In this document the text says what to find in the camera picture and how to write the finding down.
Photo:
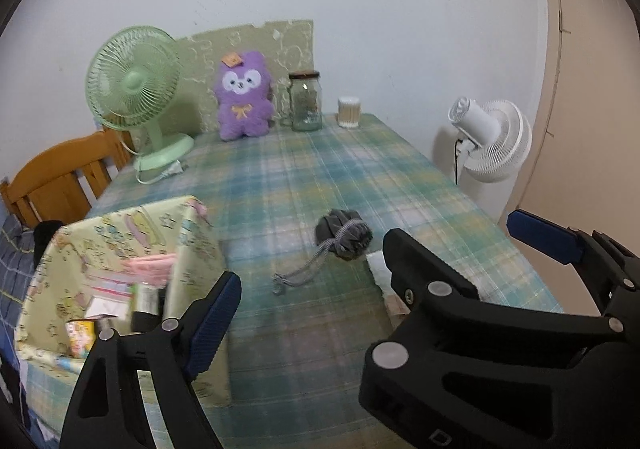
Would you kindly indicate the blue plaid bedding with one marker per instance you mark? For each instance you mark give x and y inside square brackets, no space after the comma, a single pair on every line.
[15,269]

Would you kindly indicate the yellow black cartoon box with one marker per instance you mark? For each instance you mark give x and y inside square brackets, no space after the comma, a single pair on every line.
[81,336]

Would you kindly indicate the clear zip bag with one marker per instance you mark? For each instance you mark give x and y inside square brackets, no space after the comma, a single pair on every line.
[107,301]

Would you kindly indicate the yellow patterned storage box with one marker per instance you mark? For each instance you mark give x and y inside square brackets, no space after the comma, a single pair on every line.
[195,249]

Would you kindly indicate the green orange tissue pack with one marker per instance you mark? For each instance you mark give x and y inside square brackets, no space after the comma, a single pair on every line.
[147,301]

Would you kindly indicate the wooden chair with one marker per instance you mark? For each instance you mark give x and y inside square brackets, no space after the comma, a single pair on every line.
[55,174]

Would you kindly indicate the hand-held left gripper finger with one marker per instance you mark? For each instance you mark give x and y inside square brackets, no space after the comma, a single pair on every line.
[212,324]

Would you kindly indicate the green desk fan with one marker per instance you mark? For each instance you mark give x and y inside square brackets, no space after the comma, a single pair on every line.
[132,79]

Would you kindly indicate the pink mask pack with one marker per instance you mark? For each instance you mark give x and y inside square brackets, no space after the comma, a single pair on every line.
[150,269]

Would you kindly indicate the cotton swab container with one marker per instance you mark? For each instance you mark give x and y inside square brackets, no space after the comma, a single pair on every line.
[349,113]

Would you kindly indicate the beige door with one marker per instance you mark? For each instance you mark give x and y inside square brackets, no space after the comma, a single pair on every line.
[590,79]

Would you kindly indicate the glass jar mug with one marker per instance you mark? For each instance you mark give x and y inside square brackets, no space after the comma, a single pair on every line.
[306,104]

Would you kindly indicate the white standing fan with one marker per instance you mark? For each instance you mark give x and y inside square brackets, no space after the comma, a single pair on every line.
[480,129]

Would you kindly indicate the plaid tablecloth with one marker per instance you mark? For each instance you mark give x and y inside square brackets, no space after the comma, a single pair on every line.
[300,169]

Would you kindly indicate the purple plush toy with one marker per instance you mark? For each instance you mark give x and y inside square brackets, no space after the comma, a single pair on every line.
[242,99]

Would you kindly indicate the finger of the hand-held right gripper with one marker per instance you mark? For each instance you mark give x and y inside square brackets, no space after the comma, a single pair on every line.
[430,274]
[545,239]

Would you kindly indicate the green patterned board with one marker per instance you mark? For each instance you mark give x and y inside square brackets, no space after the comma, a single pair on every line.
[200,59]

